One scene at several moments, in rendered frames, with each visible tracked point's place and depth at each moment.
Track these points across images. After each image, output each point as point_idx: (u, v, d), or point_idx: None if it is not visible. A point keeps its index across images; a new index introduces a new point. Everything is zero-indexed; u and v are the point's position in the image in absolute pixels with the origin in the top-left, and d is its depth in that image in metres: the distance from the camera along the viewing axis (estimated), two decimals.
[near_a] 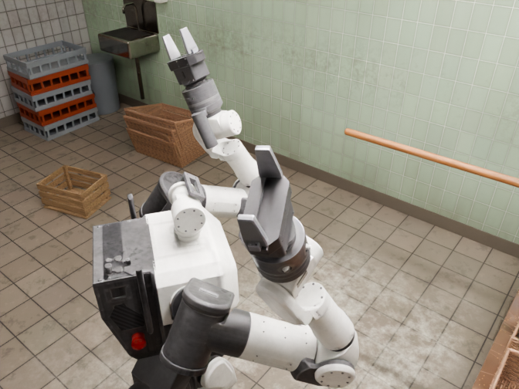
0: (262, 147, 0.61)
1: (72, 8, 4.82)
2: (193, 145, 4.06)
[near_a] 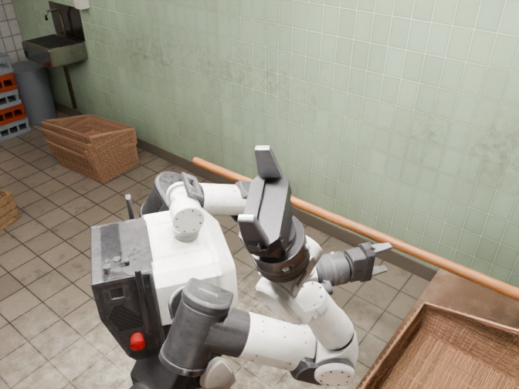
0: (262, 147, 0.61)
1: (2, 13, 4.61)
2: (116, 159, 3.85)
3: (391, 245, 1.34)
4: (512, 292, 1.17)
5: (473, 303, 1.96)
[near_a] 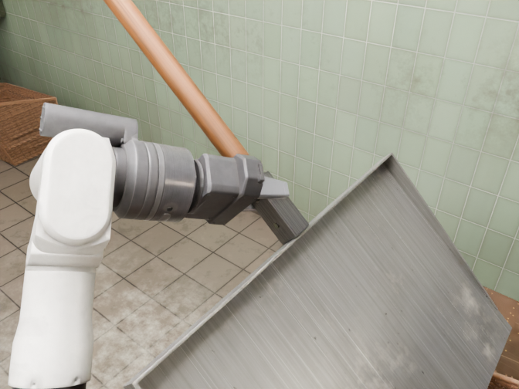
0: (287, 190, 0.60)
1: None
2: (32, 136, 3.10)
3: None
4: None
5: None
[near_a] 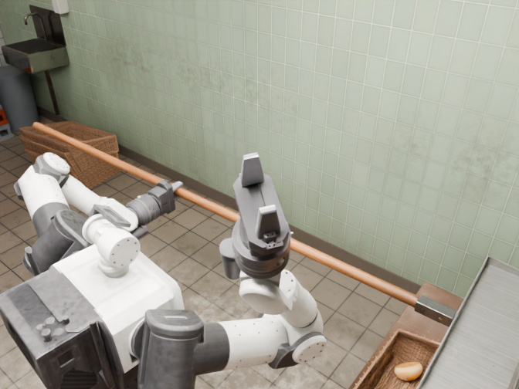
0: (249, 155, 0.60)
1: None
2: (96, 167, 3.76)
3: None
4: (232, 217, 1.44)
5: None
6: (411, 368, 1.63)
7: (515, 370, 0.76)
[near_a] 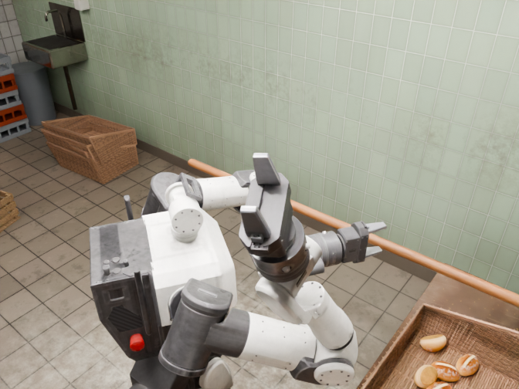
0: (259, 154, 0.60)
1: (2, 14, 4.62)
2: (116, 160, 3.86)
3: (385, 248, 1.34)
4: (503, 295, 1.17)
5: (472, 305, 1.97)
6: (435, 339, 1.73)
7: None
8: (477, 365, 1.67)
